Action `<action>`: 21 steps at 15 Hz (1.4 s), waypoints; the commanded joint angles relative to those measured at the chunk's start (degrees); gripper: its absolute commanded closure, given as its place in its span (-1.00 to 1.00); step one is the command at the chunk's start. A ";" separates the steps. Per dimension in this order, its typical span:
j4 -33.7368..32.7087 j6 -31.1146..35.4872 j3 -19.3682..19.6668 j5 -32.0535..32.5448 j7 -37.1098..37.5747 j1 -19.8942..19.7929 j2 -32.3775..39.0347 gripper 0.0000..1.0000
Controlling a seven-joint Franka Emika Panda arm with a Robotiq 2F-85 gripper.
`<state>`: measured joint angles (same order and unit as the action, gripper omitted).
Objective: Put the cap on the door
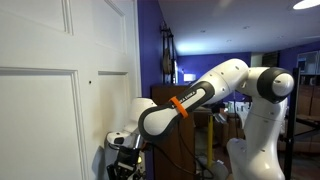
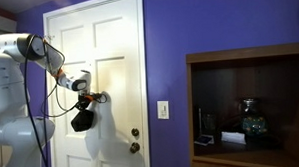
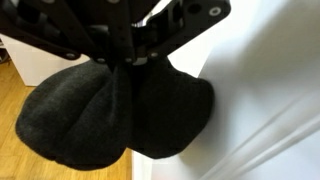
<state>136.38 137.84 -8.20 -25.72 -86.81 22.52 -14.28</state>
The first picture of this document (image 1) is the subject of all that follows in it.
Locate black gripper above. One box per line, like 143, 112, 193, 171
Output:
106, 145, 146, 180

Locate white panelled door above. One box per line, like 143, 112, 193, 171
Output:
0, 0, 136, 180

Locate white panel door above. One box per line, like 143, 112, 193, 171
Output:
132, 0, 146, 101

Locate yellow pole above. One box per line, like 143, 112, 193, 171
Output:
206, 114, 215, 168

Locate brown wooden shelf cabinet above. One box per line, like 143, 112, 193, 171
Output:
150, 83, 197, 180

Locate grey pole base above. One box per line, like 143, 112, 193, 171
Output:
196, 158, 231, 180

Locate brown cardboard boxes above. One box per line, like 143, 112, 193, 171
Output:
213, 113, 246, 150

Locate black upright stand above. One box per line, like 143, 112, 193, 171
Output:
281, 67, 301, 180

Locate round ceiling light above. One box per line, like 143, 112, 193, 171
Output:
292, 0, 320, 11

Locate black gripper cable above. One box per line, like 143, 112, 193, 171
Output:
149, 126, 215, 180

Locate black camera on pole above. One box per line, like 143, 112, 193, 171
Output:
210, 101, 226, 115

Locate black wall hanging decoration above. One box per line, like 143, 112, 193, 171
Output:
159, 23, 178, 84

